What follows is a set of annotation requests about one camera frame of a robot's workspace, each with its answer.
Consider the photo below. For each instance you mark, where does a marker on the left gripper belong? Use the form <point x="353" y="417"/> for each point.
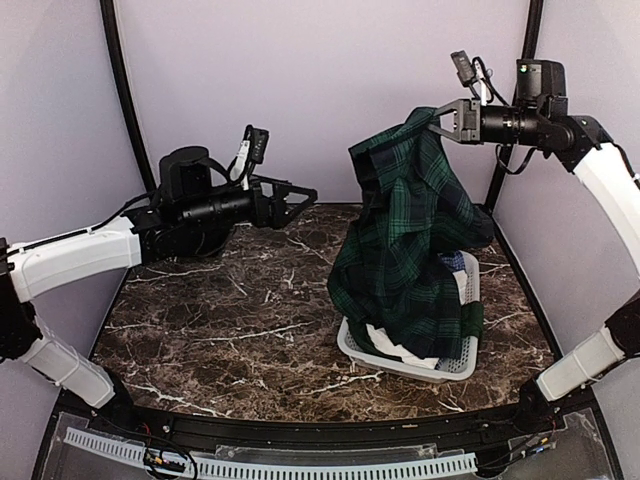
<point x="277" y="217"/>

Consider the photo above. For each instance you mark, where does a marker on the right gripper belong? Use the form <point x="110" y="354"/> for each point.
<point x="471" y="119"/>

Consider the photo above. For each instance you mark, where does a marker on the dark green plaid garment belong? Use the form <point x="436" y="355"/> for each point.
<point x="389" y="273"/>

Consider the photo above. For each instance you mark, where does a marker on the white laundry basket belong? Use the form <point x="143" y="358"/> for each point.
<point x="434" y="370"/>

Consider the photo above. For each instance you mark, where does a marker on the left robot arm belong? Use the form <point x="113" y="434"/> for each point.
<point x="167" y="223"/>

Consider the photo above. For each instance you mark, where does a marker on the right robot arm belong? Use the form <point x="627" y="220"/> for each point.
<point x="587" y="152"/>

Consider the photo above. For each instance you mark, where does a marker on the white garment in basket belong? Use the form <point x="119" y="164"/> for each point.
<point x="384" y="345"/>

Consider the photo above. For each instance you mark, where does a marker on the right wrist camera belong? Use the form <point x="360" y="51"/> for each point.
<point x="474" y="76"/>

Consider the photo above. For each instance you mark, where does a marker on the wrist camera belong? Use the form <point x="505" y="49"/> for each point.
<point x="474" y="76"/>
<point x="190" y="172"/>

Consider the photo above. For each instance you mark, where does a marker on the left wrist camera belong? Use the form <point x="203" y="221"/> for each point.
<point x="190" y="172"/>

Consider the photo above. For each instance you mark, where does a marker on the left black frame post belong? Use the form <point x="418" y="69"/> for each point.
<point x="123" y="90"/>

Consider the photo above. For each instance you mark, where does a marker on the black front rail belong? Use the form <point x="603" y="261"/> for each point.
<point x="482" y="430"/>

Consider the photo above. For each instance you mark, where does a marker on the white slotted cable duct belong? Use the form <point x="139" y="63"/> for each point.
<point x="260" y="463"/>

